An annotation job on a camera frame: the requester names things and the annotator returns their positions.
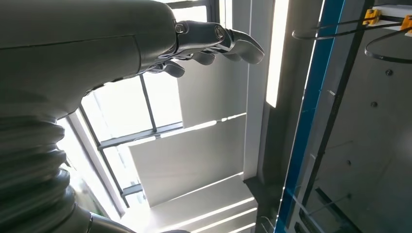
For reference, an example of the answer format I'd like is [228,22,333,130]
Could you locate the long ceiling light strip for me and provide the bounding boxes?
[265,0,291,109]

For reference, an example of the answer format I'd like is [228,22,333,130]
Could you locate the black overhead cable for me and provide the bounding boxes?
[291,15,407,41]
[364,26,412,65]

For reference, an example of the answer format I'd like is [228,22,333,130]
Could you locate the yellow cable clip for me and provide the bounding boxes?
[362,8,382,27]
[400,15,412,32]

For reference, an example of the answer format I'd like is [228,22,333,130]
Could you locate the white pillar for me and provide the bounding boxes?
[242,0,275,181]

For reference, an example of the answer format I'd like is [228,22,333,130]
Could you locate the blue steel beam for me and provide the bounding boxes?
[274,0,347,233]

